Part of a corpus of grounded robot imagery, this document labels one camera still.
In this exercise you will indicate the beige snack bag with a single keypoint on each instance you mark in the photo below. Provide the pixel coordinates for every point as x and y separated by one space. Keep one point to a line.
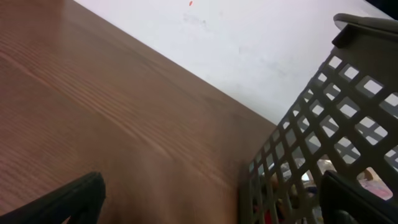
308 179

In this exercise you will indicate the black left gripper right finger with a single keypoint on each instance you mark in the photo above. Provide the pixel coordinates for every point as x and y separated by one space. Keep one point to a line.
341 201

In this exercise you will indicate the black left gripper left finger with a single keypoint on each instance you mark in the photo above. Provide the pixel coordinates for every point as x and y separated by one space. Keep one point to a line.
80 201

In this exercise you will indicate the colourful tissue pack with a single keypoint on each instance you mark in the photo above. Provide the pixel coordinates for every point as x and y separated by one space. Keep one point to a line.
370 181

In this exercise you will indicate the grey plastic basket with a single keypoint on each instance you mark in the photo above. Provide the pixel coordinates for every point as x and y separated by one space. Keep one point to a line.
347 112

